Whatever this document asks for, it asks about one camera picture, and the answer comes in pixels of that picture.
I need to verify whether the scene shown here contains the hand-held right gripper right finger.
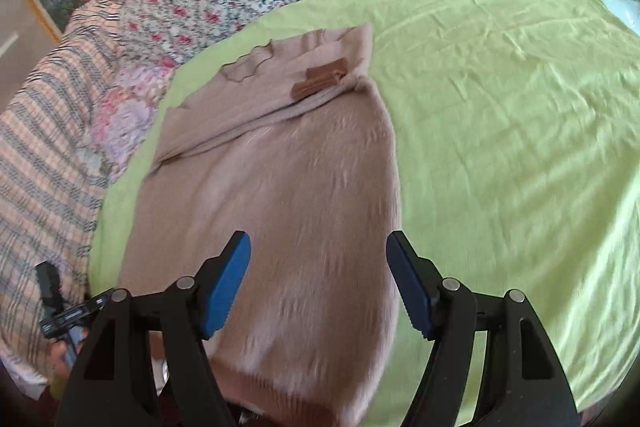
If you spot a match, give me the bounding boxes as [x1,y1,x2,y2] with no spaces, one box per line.
[385,230,582,427]

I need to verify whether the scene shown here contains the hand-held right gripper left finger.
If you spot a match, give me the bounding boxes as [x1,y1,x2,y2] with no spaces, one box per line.
[54,230,252,427]

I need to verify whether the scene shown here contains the beige knit sweater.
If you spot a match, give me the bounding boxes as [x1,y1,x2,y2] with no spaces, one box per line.
[117,23,404,427]

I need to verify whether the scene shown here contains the striped plaid blanket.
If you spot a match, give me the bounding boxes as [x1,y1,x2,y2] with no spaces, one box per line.
[0,0,127,385]

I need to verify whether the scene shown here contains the light green bed sheet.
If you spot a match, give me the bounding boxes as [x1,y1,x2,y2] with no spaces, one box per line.
[87,0,640,427]

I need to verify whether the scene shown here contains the lilac flower print pillow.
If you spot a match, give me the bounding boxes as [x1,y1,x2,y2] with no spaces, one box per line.
[80,64,177,188]

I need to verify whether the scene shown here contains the light blue cloth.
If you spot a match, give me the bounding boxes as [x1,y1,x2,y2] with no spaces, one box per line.
[585,0,640,38]

